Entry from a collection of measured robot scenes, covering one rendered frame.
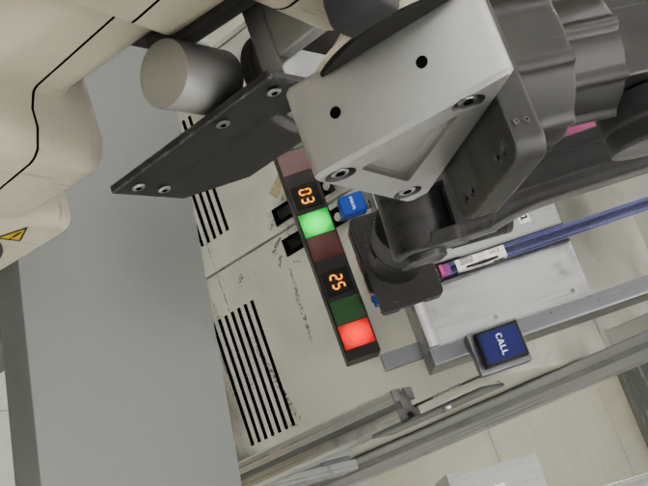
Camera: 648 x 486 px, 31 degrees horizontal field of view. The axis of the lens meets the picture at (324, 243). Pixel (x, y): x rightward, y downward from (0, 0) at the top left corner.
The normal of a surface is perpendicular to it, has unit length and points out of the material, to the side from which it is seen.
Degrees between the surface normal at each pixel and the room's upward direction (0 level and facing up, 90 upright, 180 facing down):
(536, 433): 0
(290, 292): 90
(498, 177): 127
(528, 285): 47
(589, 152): 66
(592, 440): 0
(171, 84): 90
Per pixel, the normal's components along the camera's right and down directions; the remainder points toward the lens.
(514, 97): 0.18, -0.35
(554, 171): -0.24, -0.07
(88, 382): 0.71, -0.42
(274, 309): -0.62, 0.00
